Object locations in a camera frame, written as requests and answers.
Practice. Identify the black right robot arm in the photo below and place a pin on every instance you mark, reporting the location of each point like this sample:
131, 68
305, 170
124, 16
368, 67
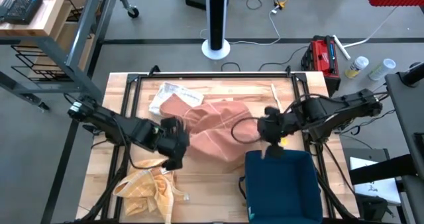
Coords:
338, 108

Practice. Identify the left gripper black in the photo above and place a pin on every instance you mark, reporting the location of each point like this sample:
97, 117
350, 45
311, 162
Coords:
172, 142

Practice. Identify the white canister green label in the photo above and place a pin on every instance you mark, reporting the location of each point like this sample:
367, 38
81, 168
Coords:
382, 69

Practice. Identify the black clamp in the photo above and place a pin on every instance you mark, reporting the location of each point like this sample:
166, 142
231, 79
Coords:
89, 128

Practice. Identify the white canister yellow label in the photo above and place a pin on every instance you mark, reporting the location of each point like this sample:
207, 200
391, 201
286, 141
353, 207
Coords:
357, 66

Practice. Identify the wooden side desk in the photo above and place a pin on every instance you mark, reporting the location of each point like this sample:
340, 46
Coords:
39, 73

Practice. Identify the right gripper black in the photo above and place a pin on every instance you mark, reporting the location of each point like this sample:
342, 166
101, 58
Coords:
275, 128

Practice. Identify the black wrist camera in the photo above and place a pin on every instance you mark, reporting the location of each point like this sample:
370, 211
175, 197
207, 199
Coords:
273, 151
174, 164

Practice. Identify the white paper sheet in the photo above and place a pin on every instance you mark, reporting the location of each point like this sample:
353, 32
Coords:
374, 191

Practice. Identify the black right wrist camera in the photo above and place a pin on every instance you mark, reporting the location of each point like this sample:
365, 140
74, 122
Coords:
273, 151

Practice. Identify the yellow checked towel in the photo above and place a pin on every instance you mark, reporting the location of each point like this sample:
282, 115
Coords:
145, 187

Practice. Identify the wooden workbench grey frame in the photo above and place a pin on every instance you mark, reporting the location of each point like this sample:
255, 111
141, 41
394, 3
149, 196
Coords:
53, 5

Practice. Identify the pink towel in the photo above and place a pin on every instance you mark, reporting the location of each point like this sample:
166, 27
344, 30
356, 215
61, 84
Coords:
218, 131

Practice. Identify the navy fabric bin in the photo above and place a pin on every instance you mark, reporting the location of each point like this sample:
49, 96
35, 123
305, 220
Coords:
281, 187

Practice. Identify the white plastic tube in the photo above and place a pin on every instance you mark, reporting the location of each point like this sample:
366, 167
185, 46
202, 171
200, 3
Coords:
341, 46

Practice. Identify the yellow tag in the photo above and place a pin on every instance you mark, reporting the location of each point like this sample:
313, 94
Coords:
283, 141

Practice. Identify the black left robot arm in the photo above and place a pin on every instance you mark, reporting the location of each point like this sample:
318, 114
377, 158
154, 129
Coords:
109, 124

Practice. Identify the grey side table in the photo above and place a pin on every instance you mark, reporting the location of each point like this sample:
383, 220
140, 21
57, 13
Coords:
407, 111

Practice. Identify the black bag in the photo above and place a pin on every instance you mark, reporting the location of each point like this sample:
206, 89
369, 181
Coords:
374, 209

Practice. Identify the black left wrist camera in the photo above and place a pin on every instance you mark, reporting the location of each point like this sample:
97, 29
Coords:
174, 164

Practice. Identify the black white pole stand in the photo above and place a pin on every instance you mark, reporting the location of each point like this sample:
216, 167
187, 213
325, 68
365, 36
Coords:
217, 18

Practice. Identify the black keyboard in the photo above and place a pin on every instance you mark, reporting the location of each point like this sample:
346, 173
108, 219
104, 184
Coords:
23, 8

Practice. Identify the wooden stick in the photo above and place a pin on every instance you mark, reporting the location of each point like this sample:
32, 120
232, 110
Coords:
274, 91

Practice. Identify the red tool case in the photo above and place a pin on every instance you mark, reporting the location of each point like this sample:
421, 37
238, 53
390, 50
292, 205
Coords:
323, 58

